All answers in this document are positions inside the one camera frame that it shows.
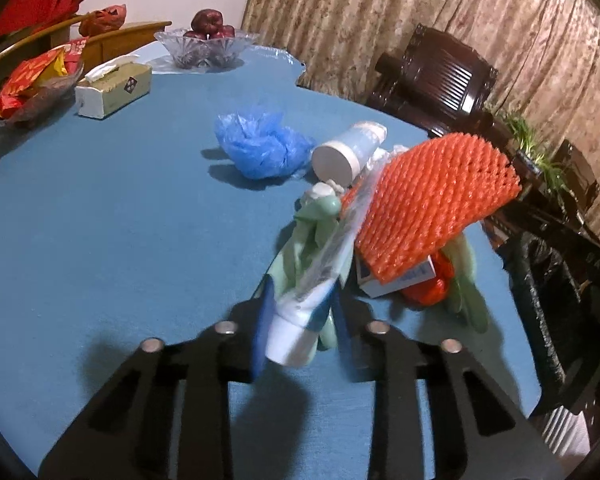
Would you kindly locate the green and white tissue box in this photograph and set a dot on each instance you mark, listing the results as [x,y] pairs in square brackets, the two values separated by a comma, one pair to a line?
[115,91]

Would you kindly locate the white and blue toothpaste tube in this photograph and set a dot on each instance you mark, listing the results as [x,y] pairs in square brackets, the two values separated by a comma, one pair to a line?
[300,332]

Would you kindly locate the crumpled blue plastic bag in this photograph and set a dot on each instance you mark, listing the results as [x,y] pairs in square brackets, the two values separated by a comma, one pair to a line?
[260,145]

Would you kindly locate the clear glass fruit bowl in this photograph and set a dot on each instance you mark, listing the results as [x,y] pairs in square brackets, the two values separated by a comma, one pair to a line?
[205,51]

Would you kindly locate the white and blue paper cup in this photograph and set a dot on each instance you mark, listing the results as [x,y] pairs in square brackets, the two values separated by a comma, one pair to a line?
[350,150]

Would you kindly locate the small white and blue box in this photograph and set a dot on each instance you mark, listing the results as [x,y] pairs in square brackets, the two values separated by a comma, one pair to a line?
[405,281]

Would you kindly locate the dark glass snack dish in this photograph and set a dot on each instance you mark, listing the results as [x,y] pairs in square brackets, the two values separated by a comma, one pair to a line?
[32,106]

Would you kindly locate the red and black knotted bag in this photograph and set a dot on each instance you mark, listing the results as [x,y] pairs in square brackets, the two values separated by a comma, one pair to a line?
[105,18]

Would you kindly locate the green rubber glove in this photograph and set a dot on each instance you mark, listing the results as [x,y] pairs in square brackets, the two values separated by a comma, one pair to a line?
[472,305]
[305,240]

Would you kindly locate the large dark red apple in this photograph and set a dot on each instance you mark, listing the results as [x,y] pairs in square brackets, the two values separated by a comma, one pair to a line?
[207,20]

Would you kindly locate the green potted plant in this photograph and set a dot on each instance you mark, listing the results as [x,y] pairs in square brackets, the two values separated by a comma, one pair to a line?
[526,136]

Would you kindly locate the beige floral curtain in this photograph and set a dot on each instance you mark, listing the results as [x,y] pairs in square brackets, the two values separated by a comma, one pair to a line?
[380,0]

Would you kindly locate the black trash bag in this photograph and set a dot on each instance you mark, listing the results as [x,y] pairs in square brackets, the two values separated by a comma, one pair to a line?
[535,310]

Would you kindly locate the curved wooden chair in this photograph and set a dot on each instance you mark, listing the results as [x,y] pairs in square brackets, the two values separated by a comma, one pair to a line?
[25,44]

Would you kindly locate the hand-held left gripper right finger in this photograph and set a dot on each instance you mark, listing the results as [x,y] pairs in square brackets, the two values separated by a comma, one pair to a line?
[342,327]

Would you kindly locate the dark wooden armchair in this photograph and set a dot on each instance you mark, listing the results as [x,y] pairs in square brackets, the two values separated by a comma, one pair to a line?
[445,80]

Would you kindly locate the dark wooden side table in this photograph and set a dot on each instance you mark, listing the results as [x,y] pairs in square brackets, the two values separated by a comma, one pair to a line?
[545,216]

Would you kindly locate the crumpled red plastic bag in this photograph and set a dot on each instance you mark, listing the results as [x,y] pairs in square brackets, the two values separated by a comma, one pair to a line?
[430,293]

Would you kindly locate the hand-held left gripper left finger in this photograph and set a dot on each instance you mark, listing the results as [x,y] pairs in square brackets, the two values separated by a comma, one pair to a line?
[262,325]

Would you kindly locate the orange foam fruit net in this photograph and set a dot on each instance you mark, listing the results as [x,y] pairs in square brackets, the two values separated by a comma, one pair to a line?
[430,200]

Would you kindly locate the small dark red apple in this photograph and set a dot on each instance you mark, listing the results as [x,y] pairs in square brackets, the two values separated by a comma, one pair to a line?
[225,31]

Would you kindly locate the wooden side cabinet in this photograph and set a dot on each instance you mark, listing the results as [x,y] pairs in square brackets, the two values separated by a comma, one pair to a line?
[125,37]

